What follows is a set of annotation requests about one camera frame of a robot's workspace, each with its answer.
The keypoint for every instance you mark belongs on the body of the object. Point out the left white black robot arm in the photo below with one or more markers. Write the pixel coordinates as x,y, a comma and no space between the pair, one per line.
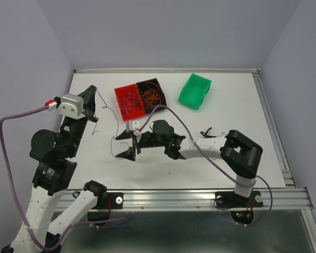
53,151

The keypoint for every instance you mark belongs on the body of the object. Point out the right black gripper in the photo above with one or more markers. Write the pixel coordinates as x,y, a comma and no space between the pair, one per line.
130,153

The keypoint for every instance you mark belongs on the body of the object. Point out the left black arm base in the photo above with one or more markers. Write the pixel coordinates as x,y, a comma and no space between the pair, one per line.
108,201

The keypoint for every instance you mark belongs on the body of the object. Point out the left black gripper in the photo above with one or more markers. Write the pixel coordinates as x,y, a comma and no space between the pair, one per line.
90,107

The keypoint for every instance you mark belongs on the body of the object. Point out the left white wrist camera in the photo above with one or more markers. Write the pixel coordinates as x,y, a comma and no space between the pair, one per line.
71,106

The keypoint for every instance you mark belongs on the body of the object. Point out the red plastic bin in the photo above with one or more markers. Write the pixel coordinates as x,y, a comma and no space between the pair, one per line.
129,102

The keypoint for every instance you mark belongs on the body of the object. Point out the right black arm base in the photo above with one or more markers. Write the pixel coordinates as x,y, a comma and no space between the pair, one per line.
228,200

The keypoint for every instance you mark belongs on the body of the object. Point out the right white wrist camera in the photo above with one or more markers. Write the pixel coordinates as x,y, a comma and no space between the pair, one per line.
133,129

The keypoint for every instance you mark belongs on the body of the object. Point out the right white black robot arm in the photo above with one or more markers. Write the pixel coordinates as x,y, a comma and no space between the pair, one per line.
238,151

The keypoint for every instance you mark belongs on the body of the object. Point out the aluminium front rail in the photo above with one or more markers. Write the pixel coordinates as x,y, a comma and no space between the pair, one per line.
202,200

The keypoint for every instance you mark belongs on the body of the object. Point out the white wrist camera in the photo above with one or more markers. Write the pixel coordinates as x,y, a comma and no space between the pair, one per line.
71,106
133,129

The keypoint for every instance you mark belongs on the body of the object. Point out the green plastic bin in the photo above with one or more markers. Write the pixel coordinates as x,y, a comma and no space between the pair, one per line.
194,91

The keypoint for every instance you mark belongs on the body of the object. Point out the black plastic bin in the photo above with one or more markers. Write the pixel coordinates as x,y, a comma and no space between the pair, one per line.
151,94

